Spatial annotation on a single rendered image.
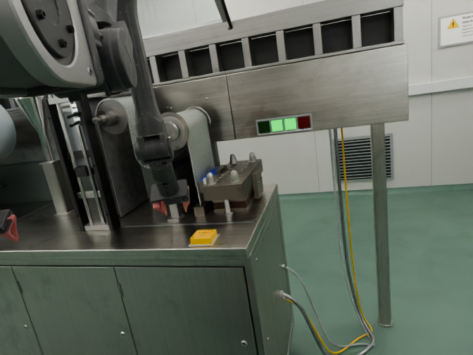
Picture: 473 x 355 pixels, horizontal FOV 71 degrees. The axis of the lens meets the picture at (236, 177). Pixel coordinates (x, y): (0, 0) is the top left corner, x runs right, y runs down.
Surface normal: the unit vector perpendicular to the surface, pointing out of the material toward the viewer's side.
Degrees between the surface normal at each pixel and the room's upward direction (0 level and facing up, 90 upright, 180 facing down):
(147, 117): 94
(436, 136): 90
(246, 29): 90
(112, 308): 90
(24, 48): 130
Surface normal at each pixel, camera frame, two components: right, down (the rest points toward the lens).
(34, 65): 0.18, 0.92
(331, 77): -0.26, 0.29
